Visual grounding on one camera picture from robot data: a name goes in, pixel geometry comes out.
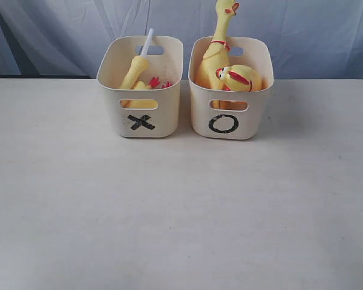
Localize headless yellow chicken body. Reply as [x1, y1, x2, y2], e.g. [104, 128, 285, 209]
[120, 77, 160, 109]

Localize detached chicken head neck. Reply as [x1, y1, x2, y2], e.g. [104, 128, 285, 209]
[119, 28, 154, 89]

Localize white backdrop curtain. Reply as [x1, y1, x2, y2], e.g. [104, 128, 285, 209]
[0, 0, 363, 79]

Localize yellow rubber chicken top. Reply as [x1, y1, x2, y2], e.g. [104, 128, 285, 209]
[215, 65, 263, 92]

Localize cream bin marked O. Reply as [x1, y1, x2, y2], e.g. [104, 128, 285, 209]
[188, 36, 274, 140]

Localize yellow rubber chicken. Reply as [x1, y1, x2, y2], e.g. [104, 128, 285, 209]
[194, 0, 240, 110]
[215, 65, 263, 92]

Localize cream bin marked X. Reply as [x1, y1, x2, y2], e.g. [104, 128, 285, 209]
[97, 36, 183, 138]

